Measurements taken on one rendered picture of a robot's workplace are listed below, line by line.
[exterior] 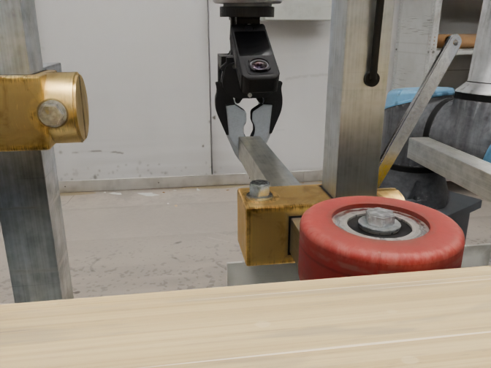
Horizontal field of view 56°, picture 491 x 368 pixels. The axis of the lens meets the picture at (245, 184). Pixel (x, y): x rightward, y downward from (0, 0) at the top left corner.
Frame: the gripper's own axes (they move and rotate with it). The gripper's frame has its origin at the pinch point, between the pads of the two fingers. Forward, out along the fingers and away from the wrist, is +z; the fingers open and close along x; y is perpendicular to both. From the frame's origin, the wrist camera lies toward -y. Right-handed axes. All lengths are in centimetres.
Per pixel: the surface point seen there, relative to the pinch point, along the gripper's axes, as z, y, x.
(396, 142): -7.8, -22.0, -10.6
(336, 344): -9, -50, 5
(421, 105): -11.0, -20.8, -13.4
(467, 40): -6, 195, -157
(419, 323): -8.7, -49.2, 1.5
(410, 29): -12, 216, -132
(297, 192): -5.1, -26.7, 0.0
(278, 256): -0.9, -29.9, 2.1
